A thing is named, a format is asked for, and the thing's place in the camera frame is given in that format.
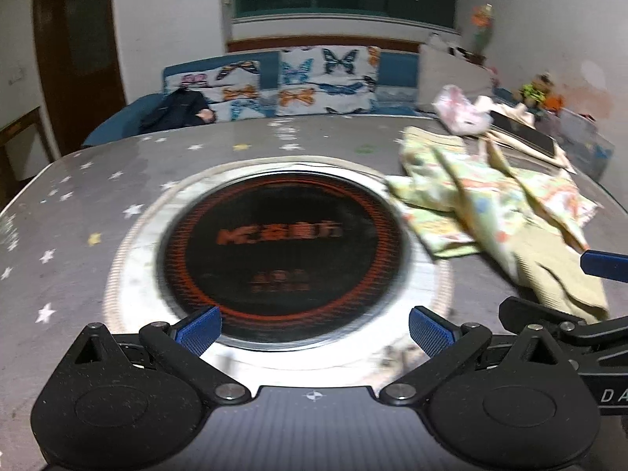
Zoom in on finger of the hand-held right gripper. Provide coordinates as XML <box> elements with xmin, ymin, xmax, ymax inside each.
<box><xmin>498</xmin><ymin>297</ymin><xmax>628</xmax><ymax>350</ymax></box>
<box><xmin>580</xmin><ymin>250</ymin><xmax>628</xmax><ymax>283</ymax></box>

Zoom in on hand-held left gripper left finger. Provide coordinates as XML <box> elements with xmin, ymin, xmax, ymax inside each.
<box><xmin>69</xmin><ymin>305</ymin><xmax>251</xmax><ymax>403</ymax></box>

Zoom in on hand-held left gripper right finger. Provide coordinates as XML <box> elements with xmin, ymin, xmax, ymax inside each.
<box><xmin>379</xmin><ymin>305</ymin><xmax>565</xmax><ymax>405</ymax></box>

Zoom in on green orange printed child's garment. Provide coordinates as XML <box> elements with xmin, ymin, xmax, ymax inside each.
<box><xmin>385</xmin><ymin>126</ymin><xmax>610</xmax><ymax>325</ymax></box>

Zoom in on round black induction cooktop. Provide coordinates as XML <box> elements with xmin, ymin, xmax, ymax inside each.
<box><xmin>102</xmin><ymin>157</ymin><xmax>455</xmax><ymax>374</ymax></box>

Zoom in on clear plastic storage box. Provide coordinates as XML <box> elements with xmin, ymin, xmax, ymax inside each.
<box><xmin>544</xmin><ymin>105</ymin><xmax>617</xmax><ymax>181</ymax></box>

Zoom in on black smartphone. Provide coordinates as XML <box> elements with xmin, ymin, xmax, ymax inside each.
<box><xmin>488</xmin><ymin>110</ymin><xmax>557</xmax><ymax>158</ymax></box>

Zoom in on beige folded cloth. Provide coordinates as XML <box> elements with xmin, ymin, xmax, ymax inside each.
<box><xmin>471</xmin><ymin>95</ymin><xmax>579</xmax><ymax>175</ymax></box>

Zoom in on brown plush toy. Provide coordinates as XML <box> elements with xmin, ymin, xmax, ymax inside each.
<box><xmin>513</xmin><ymin>73</ymin><xmax>555</xmax><ymax>110</ymax></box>

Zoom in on pink plastic bag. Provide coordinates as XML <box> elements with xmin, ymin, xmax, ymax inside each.
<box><xmin>432</xmin><ymin>84</ymin><xmax>494</xmax><ymax>134</ymax></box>

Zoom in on dark jacket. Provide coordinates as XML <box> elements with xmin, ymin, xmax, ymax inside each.
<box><xmin>140</xmin><ymin>89</ymin><xmax>215</xmax><ymax>133</ymax></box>

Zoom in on grey cushion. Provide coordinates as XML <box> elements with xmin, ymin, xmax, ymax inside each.
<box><xmin>416</xmin><ymin>44</ymin><xmax>494</xmax><ymax>110</ymax></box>

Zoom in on butterfly print pillow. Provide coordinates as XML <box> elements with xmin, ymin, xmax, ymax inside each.
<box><xmin>277</xmin><ymin>45</ymin><xmax>382</xmax><ymax>117</ymax></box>
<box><xmin>164</xmin><ymin>59</ymin><xmax>262</xmax><ymax>123</ymax></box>

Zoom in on white and black plush toy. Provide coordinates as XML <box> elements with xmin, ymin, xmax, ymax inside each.
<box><xmin>426</xmin><ymin>32</ymin><xmax>473</xmax><ymax>60</ymax></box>

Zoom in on blue sofa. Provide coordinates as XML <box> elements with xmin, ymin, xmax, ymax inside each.
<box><xmin>81</xmin><ymin>49</ymin><xmax>424</xmax><ymax>149</ymax></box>

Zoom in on orange artificial flowers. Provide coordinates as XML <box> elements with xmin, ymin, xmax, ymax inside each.
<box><xmin>468</xmin><ymin>2</ymin><xmax>497</xmax><ymax>55</ymax></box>

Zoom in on brown wooden door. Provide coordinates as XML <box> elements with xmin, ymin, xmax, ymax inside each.
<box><xmin>32</xmin><ymin>0</ymin><xmax>126</xmax><ymax>158</ymax></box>

